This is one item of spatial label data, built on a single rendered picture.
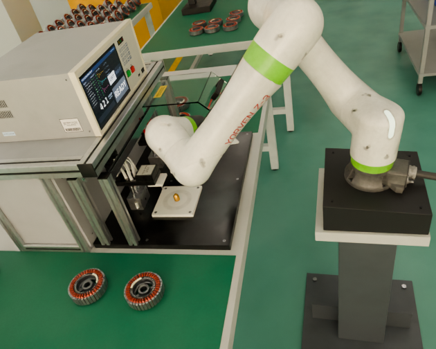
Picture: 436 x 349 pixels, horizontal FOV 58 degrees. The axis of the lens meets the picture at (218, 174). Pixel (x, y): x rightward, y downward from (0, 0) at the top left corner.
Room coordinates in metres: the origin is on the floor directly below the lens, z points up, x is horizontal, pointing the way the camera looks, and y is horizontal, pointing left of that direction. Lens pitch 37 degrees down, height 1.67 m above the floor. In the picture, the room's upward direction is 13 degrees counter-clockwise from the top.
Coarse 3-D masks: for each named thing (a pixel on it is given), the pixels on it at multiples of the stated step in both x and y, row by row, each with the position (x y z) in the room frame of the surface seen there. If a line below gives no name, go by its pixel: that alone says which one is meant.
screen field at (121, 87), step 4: (124, 76) 1.28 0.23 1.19; (120, 80) 1.25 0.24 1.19; (124, 80) 1.27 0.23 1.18; (116, 84) 1.21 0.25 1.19; (120, 84) 1.24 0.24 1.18; (124, 84) 1.26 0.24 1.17; (116, 88) 1.21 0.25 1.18; (120, 88) 1.23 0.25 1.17; (124, 88) 1.25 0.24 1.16; (128, 88) 1.28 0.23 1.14; (116, 92) 1.20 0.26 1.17; (120, 92) 1.22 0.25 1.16; (124, 92) 1.24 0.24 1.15; (116, 96) 1.19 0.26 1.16; (120, 96) 1.21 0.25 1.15; (116, 100) 1.18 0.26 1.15
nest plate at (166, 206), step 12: (168, 192) 1.13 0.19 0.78; (180, 192) 1.11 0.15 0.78; (192, 192) 1.10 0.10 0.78; (156, 204) 1.08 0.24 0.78; (168, 204) 1.06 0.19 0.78; (180, 204) 1.05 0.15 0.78; (192, 204) 1.03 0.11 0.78; (156, 216) 1.02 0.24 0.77; (168, 216) 1.01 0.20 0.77; (180, 216) 1.00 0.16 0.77; (192, 216) 0.98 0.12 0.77
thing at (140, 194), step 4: (140, 188) 1.13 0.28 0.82; (144, 188) 1.13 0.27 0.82; (140, 192) 1.11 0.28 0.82; (144, 192) 1.12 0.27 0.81; (148, 192) 1.15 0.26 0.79; (128, 196) 1.11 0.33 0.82; (132, 196) 1.10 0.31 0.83; (136, 196) 1.09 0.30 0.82; (140, 196) 1.09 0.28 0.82; (144, 196) 1.11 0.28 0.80; (148, 196) 1.14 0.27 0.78; (128, 200) 1.09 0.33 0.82; (132, 200) 1.09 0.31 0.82; (136, 200) 1.08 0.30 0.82; (140, 200) 1.08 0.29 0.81; (144, 200) 1.10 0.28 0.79; (132, 204) 1.09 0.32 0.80; (140, 204) 1.08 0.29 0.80; (144, 204) 1.09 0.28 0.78; (132, 208) 1.09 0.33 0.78; (136, 208) 1.09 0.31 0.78; (140, 208) 1.08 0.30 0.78
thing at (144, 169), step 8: (144, 168) 1.11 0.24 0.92; (152, 168) 1.10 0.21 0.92; (128, 176) 1.12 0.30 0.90; (136, 176) 1.08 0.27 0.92; (144, 176) 1.07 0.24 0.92; (152, 176) 1.06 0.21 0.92; (160, 176) 1.10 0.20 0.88; (120, 184) 1.10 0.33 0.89; (128, 184) 1.09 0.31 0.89; (136, 184) 1.08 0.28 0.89; (144, 184) 1.07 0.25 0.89; (152, 184) 1.06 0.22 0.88; (160, 184) 1.06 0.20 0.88; (136, 192) 1.12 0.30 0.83
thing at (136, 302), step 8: (152, 272) 0.77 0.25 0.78; (136, 280) 0.75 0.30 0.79; (144, 280) 0.76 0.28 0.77; (152, 280) 0.74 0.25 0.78; (160, 280) 0.74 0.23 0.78; (128, 288) 0.73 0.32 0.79; (136, 288) 0.74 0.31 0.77; (144, 288) 0.74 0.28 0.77; (152, 288) 0.73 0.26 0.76; (160, 288) 0.71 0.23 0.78; (128, 296) 0.71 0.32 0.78; (136, 296) 0.70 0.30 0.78; (144, 296) 0.69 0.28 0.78; (152, 296) 0.69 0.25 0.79; (160, 296) 0.69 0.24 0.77; (136, 304) 0.68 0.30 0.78; (144, 304) 0.67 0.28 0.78; (152, 304) 0.68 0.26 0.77
